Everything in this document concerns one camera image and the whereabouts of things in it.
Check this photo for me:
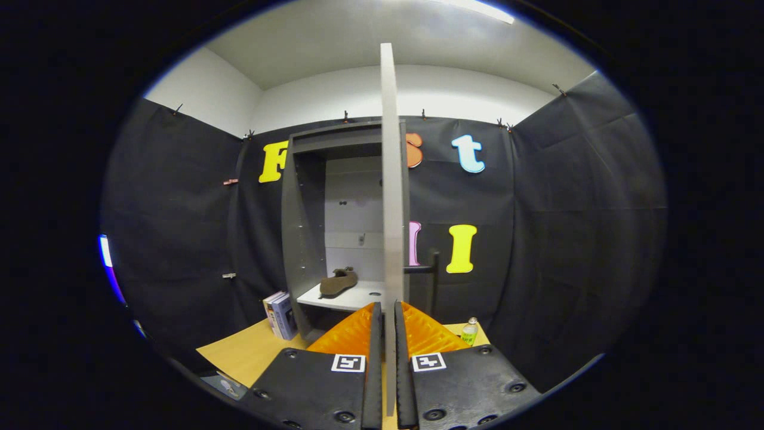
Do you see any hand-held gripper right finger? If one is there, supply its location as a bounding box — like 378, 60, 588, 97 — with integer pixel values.
394, 300, 542, 430

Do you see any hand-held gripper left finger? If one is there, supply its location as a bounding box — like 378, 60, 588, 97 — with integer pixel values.
238, 302, 384, 430

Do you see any brown fluffy shoe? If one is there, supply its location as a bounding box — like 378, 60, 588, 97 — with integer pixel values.
318, 267, 359, 298

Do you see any grey shoe cabinet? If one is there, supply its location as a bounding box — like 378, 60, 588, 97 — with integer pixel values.
281, 119, 412, 345

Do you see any beige shoe cabinet door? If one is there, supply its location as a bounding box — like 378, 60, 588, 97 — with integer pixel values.
380, 42, 411, 417

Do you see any blue book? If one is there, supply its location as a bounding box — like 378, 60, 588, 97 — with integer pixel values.
272, 293, 298, 341

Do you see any white book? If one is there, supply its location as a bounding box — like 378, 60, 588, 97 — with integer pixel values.
263, 291, 286, 339

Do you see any grey flat object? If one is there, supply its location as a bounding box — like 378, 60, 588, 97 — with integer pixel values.
200, 370, 248, 400

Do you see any black backdrop cloth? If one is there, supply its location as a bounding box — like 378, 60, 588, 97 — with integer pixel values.
100, 70, 668, 395

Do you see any black door handle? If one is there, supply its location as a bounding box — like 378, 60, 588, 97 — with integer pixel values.
405, 251, 441, 317

